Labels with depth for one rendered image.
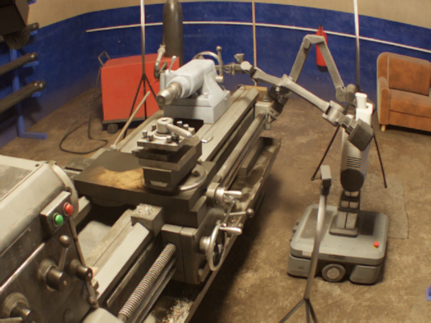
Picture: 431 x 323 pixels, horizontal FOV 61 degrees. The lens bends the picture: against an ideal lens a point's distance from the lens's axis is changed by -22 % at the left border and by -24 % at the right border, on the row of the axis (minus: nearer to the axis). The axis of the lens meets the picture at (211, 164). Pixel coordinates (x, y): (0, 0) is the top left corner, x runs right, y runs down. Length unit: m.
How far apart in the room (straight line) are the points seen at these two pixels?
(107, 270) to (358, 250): 1.55
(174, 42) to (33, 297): 3.93
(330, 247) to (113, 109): 3.04
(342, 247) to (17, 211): 1.99
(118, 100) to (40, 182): 3.75
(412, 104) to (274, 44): 2.08
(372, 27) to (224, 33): 2.09
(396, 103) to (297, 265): 2.84
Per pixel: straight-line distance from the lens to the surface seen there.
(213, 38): 5.96
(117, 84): 4.78
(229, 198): 1.84
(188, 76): 2.50
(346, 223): 2.69
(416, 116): 5.13
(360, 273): 2.66
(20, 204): 1.07
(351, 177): 2.49
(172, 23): 4.67
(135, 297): 1.58
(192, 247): 1.80
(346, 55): 5.67
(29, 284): 1.08
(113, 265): 1.57
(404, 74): 5.31
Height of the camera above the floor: 1.80
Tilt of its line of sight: 26 degrees down
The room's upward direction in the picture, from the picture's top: 2 degrees counter-clockwise
